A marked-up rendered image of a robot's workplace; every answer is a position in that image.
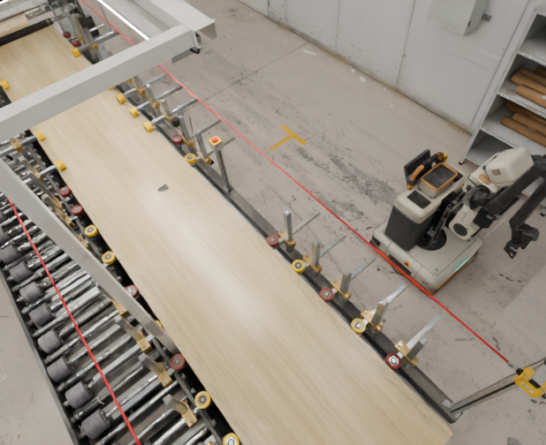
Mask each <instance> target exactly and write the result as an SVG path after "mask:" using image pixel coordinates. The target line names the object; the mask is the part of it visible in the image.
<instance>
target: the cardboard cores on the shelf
mask: <svg viewBox="0 0 546 445"><path fill-rule="evenodd" d="M510 81H511V82H512V83H514V84H516V85H518V86H519V87H518V89H517V90H516V94H519V95H521V96H523V97H525V98H527V99H528V100H530V101H532V102H535V103H537V104H538V105H540V106H542V107H544V108H545V109H546V70H545V69H543V68H542V67H540V66H538V67H537V68H536V69H535V70H534V71H533V72H532V71H530V70H528V69H527V68H525V67H523V68H521V69H520V71H519V72H515V73H514V74H513V76H512V78H511V80H510ZM504 107H506V108H507V109H509V110H511V111H513V112H515V114H514V115H513V116H512V118H509V117H507V116H504V117H503V119H502V120H501V122H500V124H502V125H504V126H506V127H508V128H510V129H512V130H514V131H515V132H517V133H519V134H521V135H523V136H525V137H527V138H529V139H531V140H533V141H535V142H537V143H539V144H541V145H543V146H545V147H546V119H545V118H543V117H541V116H539V115H537V114H535V113H534V112H532V111H530V110H528V109H526V108H524V107H522V106H520V105H518V104H517V103H515V102H512V101H510V100H507V101H506V103H505V104H504Z"/></svg>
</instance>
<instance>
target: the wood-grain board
mask: <svg viewBox="0 0 546 445"><path fill-rule="evenodd" d="M71 49H74V47H73V46H72V45H71V43H69V42H68V41H67V40H66V39H65V38H64V37H63V36H62V35H61V34H60V33H59V32H58V31H57V30H56V29H54V30H51V31H49V32H47V33H45V34H42V35H39V36H37V37H35V38H33V39H31V40H29V41H25V42H22V43H20V44H19V45H16V46H14V47H12V48H9V49H7V50H4V51H2V52H0V81H1V80H3V79H5V80H6V81H7V82H8V83H9V86H10V88H8V89H4V88H3V90H4V91H5V93H6V94H7V96H8V97H9V99H10V100H11V102H15V101H18V100H20V99H22V98H24V97H26V96H28V95H30V94H33V93H35V92H37V91H39V90H41V89H43V88H45V87H48V86H50V85H52V84H54V83H56V82H58V81H59V80H62V79H65V78H67V77H69V76H71V75H73V74H74V73H77V72H80V71H82V70H84V69H86V68H88V67H89V66H92V65H91V64H90V63H89V62H88V61H87V60H86V58H84V57H83V56H82V55H81V54H80V56H79V57H75V56H74V55H73V53H72V51H71ZM0 85H1V84H0ZM117 94H119V92H118V91H117V90H116V89H115V88H114V87H113V89H111V90H110V91H107V90H106V91H104V92H102V93H100V94H98V95H96V96H94V97H92V98H90V99H88V100H86V101H84V102H82V103H80V104H78V105H76V106H74V107H72V108H70V109H68V110H66V111H64V112H62V113H60V114H58V115H56V116H54V117H52V118H50V119H48V120H46V121H44V122H42V123H40V124H38V125H36V126H34V127H32V128H30V130H31V132H32V133H33V135H34V132H37V131H39V130H41V131H42V133H44V136H45V137H46V139H45V140H42V141H39V140H38V142H39V143H40V144H41V146H42V148H43V149H44V151H45V152H46V154H47V155H48V157H49V158H50V160H51V161H52V162H53V164H55V163H54V162H55V161H57V160H59V159H61V160H62V161H63V162H64V164H65V166H66V167H67V168H66V169H64V170H62V171H60V170H58V172H59V173H60V175H61V176H62V177H63V179H64V181H65V182H66V183H67V184H68V186H69V187H70V189H71V190H72V192H73V194H74V195H75V197H76V198H77V200H78V201H79V203H80V205H81V206H82V207H83V208H84V209H85V211H86V212H87V214H88V216H89V217H90V219H91V220H92V222H93V223H94V225H95V227H96V228H97V229H98V230H99V232H100V233H101V235H102V237H103V238H104V240H105V241H106V242H107V244H108V245H109V247H110V249H111V250H112V252H114V254H115V255H116V257H117V258H118V260H119V262H120V263H121V265H122V266H123V268H124V269H125V271H126V273H127V274H128V275H129V276H130V277H131V279H132V280H133V282H134V284H135V285H136V287H137V288H138V290H139V291H140V293H141V295H142V296H143V297H144V298H145V300H146V301H147V303H148V305H149V306H150V307H151V309H152V310H153V312H154V313H155V315H156V317H157V318H158V320H159V321H160V322H161V323H162V325H163V327H164V328H165V330H166V331H167V333H168V334H169V336H170V337H171V339H172V340H173V342H174V343H175V344H176V345H177V347H178V349H179V350H180V352H181V353H182V355H183V356H184V358H185V359H186V361H187V363H188V364H189V366H190V367H191V368H192V369H193V371H194V372H195V374H196V375H197V377H198V378H199V380H200V381H201V383H202V385H203V386H204V388H205V389H206V390H207V391H208V393H209V395H210V396H211V398H212V399H213V401H214V402H215V404H216V405H217V407H218V408H219V410H220V411H221V412H222V413H223V415H224V417H225V418H226V420H227V421H228V423H229V424H230V426H231V428H232V429H233V431H234V432H235V434H236V435H237V436H238V437H239V439H240V440H241V442H242V443H243V445H444V444H445V443H446V442H447V441H448V440H449V439H450V438H451V436H452V435H453V434H454V432H453V431H452V430H451V429H450V428H449V427H448V426H447V425H446V424H445V423H444V422H443V421H442V420H441V419H440V418H439V417H438V416H437V415H436V414H435V413H434V412H433V411H432V410H431V409H430V408H429V407H428V406H427V405H426V404H425V403H424V402H423V401H422V400H421V399H420V398H419V397H418V396H417V395H416V394H415V393H414V392H413V391H412V390H411V389H410V388H409V387H408V386H407V385H406V384H405V383H404V382H403V381H402V380H401V379H400V378H399V377H398V376H397V375H396V374H395V373H394V372H393V371H392V370H391V369H390V368H389V367H388V366H387V365H386V364H385V363H384V362H383V360H382V359H381V358H380V357H379V356H378V355H377V354H376V353H375V352H374V351H373V350H372V349H371V348H370V347H369V346H368V345H367V344H366V343H365V342H364V341H363V340H362V339H361V338H360V337H359V336H358V335H357V334H356V333H355V332H354V331H353V330H352V329H351V328H350V327H349V326H348V325H347V324H346V323H345V322H344V321H343V320H342V319H341V318H340V317H339V316H338V315H337V314H336V313H335V312H334V311H333V310H332V309H331V308H330V307H329V306H328V304H327V303H326V302H325V301H324V300H323V299H322V298H321V297H320V296H319V295H318V294H317V293H316V292H315V291H314V290H313V289H312V288H311V287H310V286H309V285H308V284H307V283H306V282H305V281H304V280H303V279H302V278H301V277H300V276H299V275H298V274H297V273H296V272H295V271H294V270H293V269H292V268H291V267H290V266H289V265H288V264H287V263H286V262H285V261H284V260H283V259H282V258H281V257H280V256H279V255H278V254H277V253H276V252H275V251H274V250H273V248H272V247H271V246H270V245H269V244H268V243H267V242H266V241H265V240H264V239H263V238H262V237H261V236H260V235H259V234H258V233H257V232H256V231H255V230H254V229H253V228H252V227H251V226H250V225H249V224H248V223H247V222H246V221H245V220H244V219H243V218H242V217H241V216H240V215H239V214H238V213H237V212H236V211H235V210H234V209H233V208H232V207H231V206H230V205H229V204H228V203H227V202H226V201H225V200H224V199H223V198H222V197H221V196H220V195H219V194H218V192H217V191H216V190H215V189H214V188H213V187H212V186H211V185H210V184H209V183H208V182H207V181H206V180H205V179H204V178H203V177H202V176H201V175H200V174H199V173H198V172H197V171H196V170H195V169H194V168H193V167H192V166H191V165H190V164H189V163H188V162H187V161H186V160H185V159H184V158H183V157H182V156H181V155H180V154H179V153H178V152H177V151H176V150H175V149H174V148H173V147H172V146H171V145H170V144H169V143H168V142H167V141H166V140H165V139H164V138H163V136H162V135H161V134H160V133H159V132H158V131H157V130H156V129H155V128H154V130H152V131H150V132H147V131H146V130H145V129H144V127H143V125H142V124H143V123H145V122H147V120H146V119H145V118H144V117H143V116H142V115H141V114H140V113H139V115H138V116H137V117H132V115H131V114H130V112H129V110H128V109H130V108H131V107H132V105H131V104H130V103H129V102H128V101H127V100H125V102H123V103H121V104H120V103H119V102H118V100H117V98H116V96H115V95H117ZM55 165H56V164H55ZM163 184H168V186H169V187H170V188H169V190H168V191H163V192H159V191H158V189H159V187H160V186H162V185H163Z"/></svg>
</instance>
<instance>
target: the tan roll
mask: <svg viewBox="0 0 546 445"><path fill-rule="evenodd" d="M49 11H51V9H50V8H47V9H45V10H42V11H38V12H37V13H34V14H32V15H29V16H27V17H26V16H25V15H24V14H23V13H20V14H18V15H15V16H13V17H10V18H8V19H5V20H2V21H0V37H2V36H5V35H7V34H10V33H12V32H15V31H17V30H20V29H21V28H24V27H26V26H30V23H29V22H28V20H30V19H33V18H36V17H38V16H41V15H42V14H45V13H47V12H49Z"/></svg>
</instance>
